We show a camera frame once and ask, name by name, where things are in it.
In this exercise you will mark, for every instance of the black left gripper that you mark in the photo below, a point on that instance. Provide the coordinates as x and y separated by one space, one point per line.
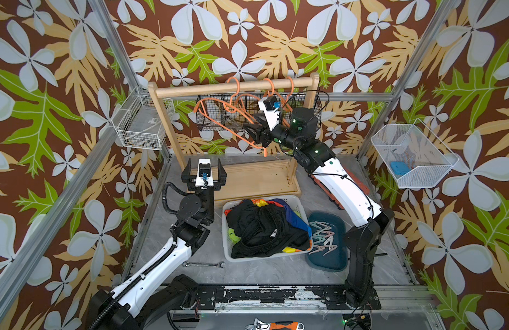
217 183

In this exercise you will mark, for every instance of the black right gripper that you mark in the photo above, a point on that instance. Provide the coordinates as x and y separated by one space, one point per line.
265 133

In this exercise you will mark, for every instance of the orange hanger of rainbow shorts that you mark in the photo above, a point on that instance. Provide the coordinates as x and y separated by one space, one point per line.
271 93

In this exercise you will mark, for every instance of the orange hanger of black shorts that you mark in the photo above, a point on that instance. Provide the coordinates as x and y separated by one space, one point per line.
231 108

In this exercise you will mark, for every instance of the black shorts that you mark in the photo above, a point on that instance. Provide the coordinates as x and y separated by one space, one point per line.
262 229

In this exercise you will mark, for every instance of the rainbow striped shorts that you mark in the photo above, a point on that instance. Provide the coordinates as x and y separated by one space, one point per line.
295 218

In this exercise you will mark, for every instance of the mint clothespin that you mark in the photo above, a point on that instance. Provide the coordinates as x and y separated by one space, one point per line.
323 238

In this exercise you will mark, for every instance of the orange hanger of green shorts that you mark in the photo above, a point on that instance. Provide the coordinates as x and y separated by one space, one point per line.
284 101

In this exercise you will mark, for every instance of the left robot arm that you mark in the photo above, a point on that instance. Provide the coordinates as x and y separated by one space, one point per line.
130 304

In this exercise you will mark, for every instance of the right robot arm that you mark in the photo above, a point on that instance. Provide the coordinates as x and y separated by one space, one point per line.
370 220

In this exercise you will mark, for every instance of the wooden clothes rack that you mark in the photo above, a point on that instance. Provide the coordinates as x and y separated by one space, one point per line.
247 180

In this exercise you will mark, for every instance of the small silver wrench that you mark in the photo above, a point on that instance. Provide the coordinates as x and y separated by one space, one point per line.
204 265

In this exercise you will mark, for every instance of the red plastic tool case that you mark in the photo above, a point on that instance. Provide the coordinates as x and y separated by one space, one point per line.
331 196

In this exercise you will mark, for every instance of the blue object in basket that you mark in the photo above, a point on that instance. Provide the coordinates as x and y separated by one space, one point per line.
399 168

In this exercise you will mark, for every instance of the dark teal tray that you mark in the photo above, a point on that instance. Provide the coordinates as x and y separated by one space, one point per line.
337 260

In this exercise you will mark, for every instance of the white mesh basket right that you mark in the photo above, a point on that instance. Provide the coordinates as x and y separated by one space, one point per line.
415 144

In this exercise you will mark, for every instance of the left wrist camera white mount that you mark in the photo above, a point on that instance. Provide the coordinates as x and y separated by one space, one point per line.
204 175

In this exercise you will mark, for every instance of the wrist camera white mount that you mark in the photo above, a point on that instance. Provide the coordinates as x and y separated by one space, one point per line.
204 175
271 117

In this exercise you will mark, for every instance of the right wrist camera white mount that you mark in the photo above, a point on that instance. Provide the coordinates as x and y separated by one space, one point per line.
271 117

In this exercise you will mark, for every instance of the black wire basket back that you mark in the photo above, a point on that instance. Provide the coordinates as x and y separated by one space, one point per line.
248 101

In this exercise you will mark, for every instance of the aluminium frame post left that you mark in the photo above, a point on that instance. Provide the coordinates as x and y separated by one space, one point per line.
72 198

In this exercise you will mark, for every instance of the aluminium frame post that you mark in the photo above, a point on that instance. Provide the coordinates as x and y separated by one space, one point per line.
72 198
439 18

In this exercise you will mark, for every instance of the white wire basket left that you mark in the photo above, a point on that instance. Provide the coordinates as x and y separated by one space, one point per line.
145 120

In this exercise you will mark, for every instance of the orange handled adjustable wrench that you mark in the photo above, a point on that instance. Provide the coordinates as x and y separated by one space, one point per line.
279 325

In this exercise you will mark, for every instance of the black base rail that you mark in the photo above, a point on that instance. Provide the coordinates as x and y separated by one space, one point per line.
279 297

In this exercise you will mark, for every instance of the aluminium frame post right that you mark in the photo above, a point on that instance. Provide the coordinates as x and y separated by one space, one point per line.
439 18

